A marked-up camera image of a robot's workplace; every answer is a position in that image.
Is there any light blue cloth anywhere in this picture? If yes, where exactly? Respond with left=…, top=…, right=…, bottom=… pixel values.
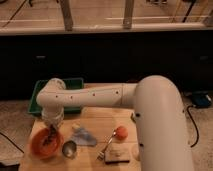
left=71, top=128, right=97, bottom=146

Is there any black cable left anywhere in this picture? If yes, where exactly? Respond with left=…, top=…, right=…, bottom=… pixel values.
left=0, top=131, right=25, bottom=155

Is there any red orange bowl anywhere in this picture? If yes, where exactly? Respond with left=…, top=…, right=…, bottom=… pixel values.
left=30, top=128, right=63, bottom=159

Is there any white and black box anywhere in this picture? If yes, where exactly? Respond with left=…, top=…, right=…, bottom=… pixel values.
left=104, top=148, right=130, bottom=164

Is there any green plastic tray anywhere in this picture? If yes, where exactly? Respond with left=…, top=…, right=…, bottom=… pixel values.
left=28, top=78, right=84, bottom=117

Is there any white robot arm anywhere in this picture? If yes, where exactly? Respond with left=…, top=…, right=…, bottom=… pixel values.
left=36, top=75, right=195, bottom=171

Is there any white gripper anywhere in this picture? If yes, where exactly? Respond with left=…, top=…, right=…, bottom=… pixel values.
left=41, top=107, right=64, bottom=136

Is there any black cable right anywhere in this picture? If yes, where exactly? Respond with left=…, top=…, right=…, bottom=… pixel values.
left=183, top=104, right=200, bottom=148

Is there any metal fork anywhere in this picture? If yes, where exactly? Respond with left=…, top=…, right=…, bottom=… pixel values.
left=97, top=130, right=116, bottom=161

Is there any black cable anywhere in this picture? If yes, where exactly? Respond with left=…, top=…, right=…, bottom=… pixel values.
left=183, top=104, right=200, bottom=148
left=0, top=131, right=25, bottom=155

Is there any dark red grape bunch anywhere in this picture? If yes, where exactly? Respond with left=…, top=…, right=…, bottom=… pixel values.
left=42, top=134, right=56, bottom=145

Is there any orange round fruit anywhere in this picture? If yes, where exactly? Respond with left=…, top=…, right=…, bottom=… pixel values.
left=115, top=126, right=128, bottom=141

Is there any small metal cup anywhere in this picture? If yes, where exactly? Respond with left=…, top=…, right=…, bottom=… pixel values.
left=62, top=141, right=77, bottom=158

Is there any blue device on floor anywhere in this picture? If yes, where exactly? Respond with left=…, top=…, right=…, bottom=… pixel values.
left=191, top=93, right=212, bottom=108

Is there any small pale yellow object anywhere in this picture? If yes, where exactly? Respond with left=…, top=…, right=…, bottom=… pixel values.
left=72, top=123, right=81, bottom=130

